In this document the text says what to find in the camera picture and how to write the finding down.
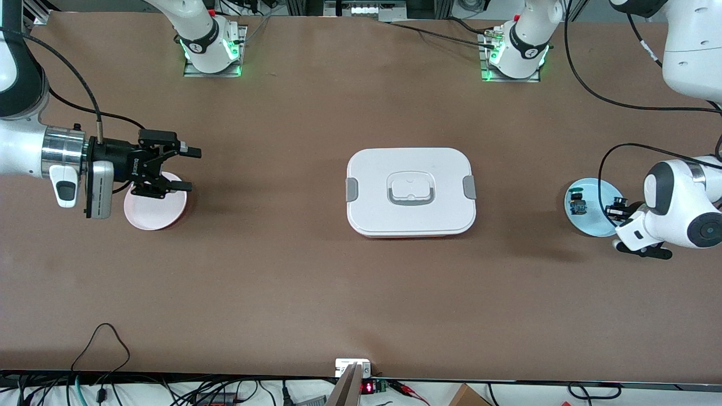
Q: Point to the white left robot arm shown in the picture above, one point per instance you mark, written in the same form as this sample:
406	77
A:
682	208

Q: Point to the red LED display module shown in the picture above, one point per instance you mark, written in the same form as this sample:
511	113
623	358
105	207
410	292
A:
368	387

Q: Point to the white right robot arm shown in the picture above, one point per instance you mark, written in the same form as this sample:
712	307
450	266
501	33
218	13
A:
22	155

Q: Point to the brown cardboard box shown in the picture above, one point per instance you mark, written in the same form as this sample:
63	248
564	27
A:
468	397

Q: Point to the white lunch box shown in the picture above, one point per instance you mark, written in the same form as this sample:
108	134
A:
372	169

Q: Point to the red alligator clip leads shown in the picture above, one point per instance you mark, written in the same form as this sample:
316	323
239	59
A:
409	389

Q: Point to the light blue round plate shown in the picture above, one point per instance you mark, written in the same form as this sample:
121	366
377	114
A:
592	223

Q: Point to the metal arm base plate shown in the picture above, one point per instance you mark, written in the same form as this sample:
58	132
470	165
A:
510	80
214	74

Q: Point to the aluminium camera post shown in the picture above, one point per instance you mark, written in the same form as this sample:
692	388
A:
345	392

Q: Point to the white table edge bracket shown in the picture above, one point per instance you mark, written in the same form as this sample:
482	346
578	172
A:
344	365

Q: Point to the white LED strip device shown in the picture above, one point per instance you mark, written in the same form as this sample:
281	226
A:
372	9

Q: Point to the aluminium profile frame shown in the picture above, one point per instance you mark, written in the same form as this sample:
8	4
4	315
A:
42	11

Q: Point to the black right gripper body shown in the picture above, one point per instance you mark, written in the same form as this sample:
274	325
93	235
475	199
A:
114	155

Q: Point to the blue switch module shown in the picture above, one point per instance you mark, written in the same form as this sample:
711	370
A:
577	206

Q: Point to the pink round plate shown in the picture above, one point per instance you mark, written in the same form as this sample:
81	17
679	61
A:
158	211

